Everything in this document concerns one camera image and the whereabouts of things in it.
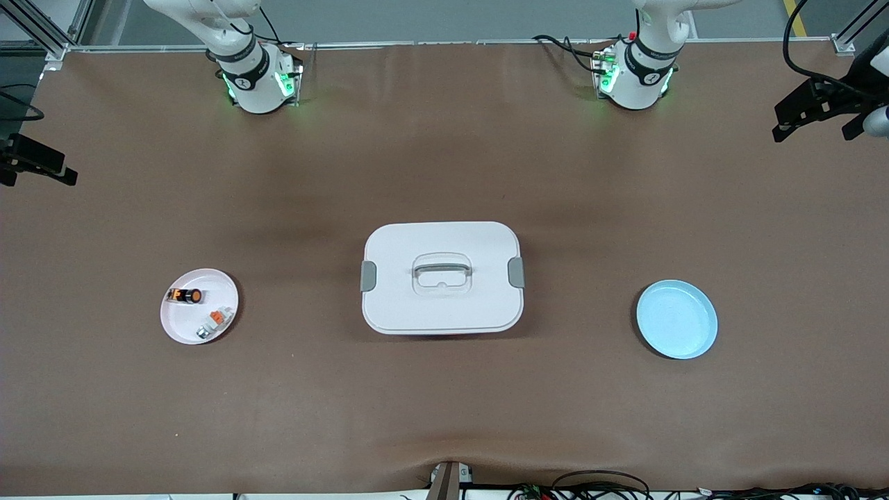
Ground pink round plate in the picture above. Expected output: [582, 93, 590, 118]
[160, 268, 240, 346]

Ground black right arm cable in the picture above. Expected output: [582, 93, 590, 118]
[0, 85, 44, 122]

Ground metal table clamp bracket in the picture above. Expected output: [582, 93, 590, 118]
[427, 460, 474, 500]

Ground silver table edge rail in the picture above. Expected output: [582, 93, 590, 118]
[66, 38, 851, 53]

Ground white lidded storage box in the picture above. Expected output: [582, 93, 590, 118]
[360, 222, 526, 336]

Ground aluminium frame post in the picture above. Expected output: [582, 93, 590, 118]
[0, 0, 94, 62]
[832, 0, 889, 56]

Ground black cable loop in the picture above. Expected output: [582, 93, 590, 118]
[551, 470, 651, 500]

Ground brown table mat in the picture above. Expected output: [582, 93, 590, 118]
[0, 38, 889, 497]

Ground light blue round plate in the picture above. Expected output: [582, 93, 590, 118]
[636, 280, 719, 360]

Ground white orange electrical connector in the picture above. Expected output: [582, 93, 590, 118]
[195, 306, 233, 341]

